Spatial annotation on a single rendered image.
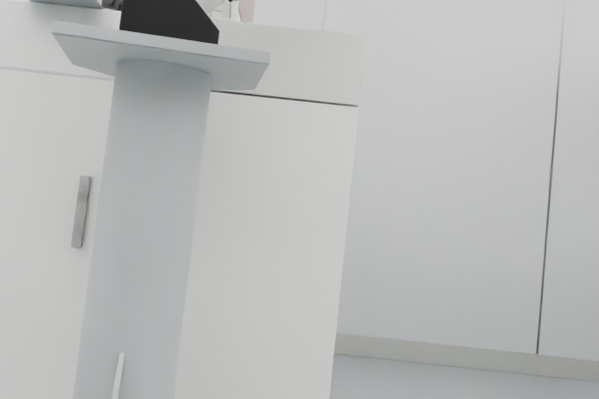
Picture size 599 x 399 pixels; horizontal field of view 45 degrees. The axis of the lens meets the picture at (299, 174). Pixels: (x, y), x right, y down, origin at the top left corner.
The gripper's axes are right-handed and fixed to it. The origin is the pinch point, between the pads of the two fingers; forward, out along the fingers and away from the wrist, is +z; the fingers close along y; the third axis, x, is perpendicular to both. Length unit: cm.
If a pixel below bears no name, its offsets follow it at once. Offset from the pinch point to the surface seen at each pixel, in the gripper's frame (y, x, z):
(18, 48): 4.8, -17.0, 11.2
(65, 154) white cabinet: 5.1, -4.7, 31.4
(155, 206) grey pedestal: 34, 20, 40
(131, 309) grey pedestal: 35, 18, 56
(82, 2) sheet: 7.9, -4.5, 1.2
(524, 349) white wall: -206, 160, 86
